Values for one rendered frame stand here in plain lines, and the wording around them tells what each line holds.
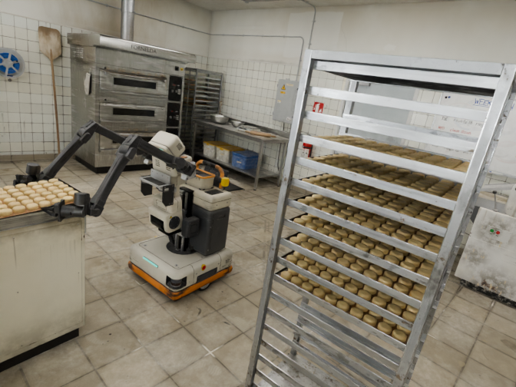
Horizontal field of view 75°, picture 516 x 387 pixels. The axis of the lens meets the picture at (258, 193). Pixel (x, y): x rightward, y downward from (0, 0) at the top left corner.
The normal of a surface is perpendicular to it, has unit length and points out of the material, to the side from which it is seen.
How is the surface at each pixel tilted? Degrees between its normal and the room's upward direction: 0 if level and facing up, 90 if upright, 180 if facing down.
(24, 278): 90
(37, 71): 90
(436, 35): 90
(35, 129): 90
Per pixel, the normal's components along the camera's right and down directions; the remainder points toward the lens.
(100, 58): 0.72, 0.31
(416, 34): -0.68, 0.12
